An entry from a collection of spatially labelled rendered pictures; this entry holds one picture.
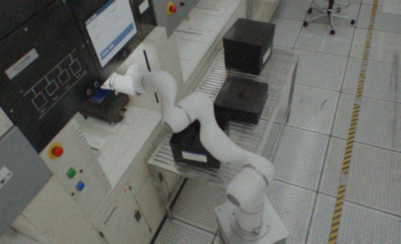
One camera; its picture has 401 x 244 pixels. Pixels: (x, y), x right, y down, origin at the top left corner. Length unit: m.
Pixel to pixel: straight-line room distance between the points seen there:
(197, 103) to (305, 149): 1.74
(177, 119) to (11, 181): 0.61
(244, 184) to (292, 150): 1.66
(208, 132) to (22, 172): 0.68
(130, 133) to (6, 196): 0.89
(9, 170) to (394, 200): 2.48
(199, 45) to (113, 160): 1.15
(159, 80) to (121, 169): 0.65
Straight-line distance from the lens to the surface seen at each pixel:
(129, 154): 1.85
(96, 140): 1.94
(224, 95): 2.08
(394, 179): 2.95
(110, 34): 1.45
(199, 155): 1.76
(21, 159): 1.24
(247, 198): 1.28
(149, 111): 2.04
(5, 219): 1.29
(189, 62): 2.36
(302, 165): 2.82
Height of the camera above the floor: 2.26
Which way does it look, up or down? 47 degrees down
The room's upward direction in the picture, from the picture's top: 8 degrees counter-clockwise
